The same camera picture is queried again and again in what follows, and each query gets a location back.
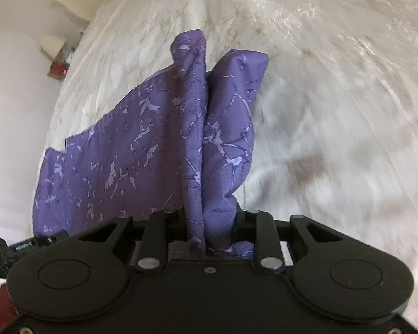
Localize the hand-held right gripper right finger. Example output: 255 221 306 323
232 209 345 274

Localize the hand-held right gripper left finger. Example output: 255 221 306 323
78 209 188 274

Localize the purple patterned garment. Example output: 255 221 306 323
32 30 269 260

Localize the red cloth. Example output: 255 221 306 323
0 282 20 334

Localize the white furry blanket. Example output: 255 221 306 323
38 0 418 321

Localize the cardboard box with red items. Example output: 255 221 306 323
40 35 78 80

